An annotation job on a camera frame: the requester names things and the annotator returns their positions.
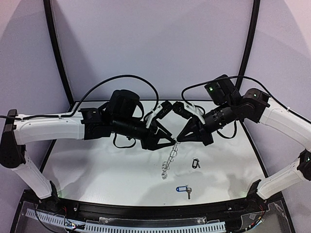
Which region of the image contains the black tag key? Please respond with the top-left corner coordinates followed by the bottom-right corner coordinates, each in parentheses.
top-left (192, 158), bottom-right (200, 169)

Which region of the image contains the black frame post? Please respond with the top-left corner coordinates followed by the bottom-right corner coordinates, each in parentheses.
top-left (238, 0), bottom-right (260, 76)
top-left (43, 0), bottom-right (75, 107)

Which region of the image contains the left black frame post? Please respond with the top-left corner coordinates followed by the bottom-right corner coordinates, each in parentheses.
top-left (43, 0), bottom-right (75, 107)

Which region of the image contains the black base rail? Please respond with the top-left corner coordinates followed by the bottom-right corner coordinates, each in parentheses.
top-left (57, 198), bottom-right (251, 220)

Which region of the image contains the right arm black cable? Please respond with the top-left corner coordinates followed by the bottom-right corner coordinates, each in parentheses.
top-left (181, 75), bottom-right (292, 112)

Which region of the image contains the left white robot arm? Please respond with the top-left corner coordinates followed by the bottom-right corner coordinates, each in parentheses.
top-left (0, 90), bottom-right (175, 201)

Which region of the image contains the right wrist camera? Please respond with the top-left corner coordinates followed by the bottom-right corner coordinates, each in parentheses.
top-left (173, 101), bottom-right (205, 124)

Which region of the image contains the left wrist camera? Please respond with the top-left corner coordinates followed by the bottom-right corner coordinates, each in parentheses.
top-left (144, 100), bottom-right (173, 128)

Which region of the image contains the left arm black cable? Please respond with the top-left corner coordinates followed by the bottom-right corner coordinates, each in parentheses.
top-left (0, 74), bottom-right (160, 119)

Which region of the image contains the white slotted cable duct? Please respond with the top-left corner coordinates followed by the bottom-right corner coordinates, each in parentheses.
top-left (24, 208), bottom-right (226, 233)

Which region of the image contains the metal ring disc with keyrings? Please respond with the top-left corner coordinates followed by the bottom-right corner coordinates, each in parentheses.
top-left (161, 140), bottom-right (180, 180)

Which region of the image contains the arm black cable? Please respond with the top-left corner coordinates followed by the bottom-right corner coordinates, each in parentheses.
top-left (0, 74), bottom-right (160, 119)
top-left (181, 75), bottom-right (292, 112)

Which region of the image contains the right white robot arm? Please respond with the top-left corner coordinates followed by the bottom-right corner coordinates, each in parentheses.
top-left (173, 75), bottom-right (311, 200)

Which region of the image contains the right black frame post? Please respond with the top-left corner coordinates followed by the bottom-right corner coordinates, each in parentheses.
top-left (238, 0), bottom-right (260, 76)

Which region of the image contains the blue tag key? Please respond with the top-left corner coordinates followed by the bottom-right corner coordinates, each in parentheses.
top-left (176, 185), bottom-right (192, 200)

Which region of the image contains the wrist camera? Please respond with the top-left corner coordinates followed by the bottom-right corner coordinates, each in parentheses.
top-left (173, 101), bottom-right (205, 124)
top-left (144, 100), bottom-right (173, 128)

